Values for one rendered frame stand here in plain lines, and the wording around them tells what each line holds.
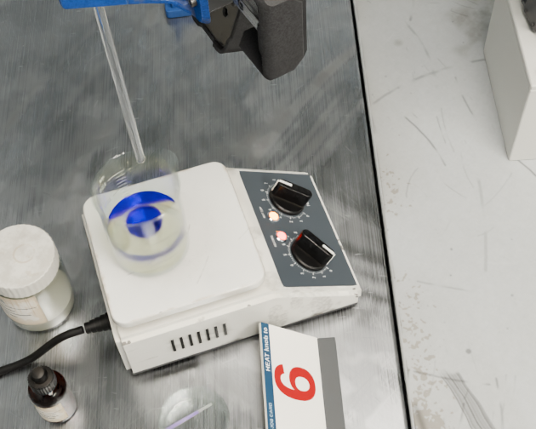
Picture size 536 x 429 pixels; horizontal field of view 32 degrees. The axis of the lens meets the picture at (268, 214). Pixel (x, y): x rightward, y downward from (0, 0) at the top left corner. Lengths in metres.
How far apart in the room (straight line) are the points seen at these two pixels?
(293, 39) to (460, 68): 0.49
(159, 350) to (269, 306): 0.09
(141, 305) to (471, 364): 0.27
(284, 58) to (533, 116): 0.39
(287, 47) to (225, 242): 0.27
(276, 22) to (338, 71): 0.48
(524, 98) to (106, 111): 0.39
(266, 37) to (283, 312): 0.33
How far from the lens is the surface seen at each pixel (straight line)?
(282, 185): 0.78
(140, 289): 0.72
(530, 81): 0.82
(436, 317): 0.80
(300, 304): 0.75
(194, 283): 0.71
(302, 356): 0.76
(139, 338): 0.72
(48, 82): 0.97
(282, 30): 0.48
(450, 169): 0.88
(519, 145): 0.88
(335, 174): 0.87
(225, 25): 0.58
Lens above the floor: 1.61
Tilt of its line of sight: 57 degrees down
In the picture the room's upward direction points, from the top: 4 degrees counter-clockwise
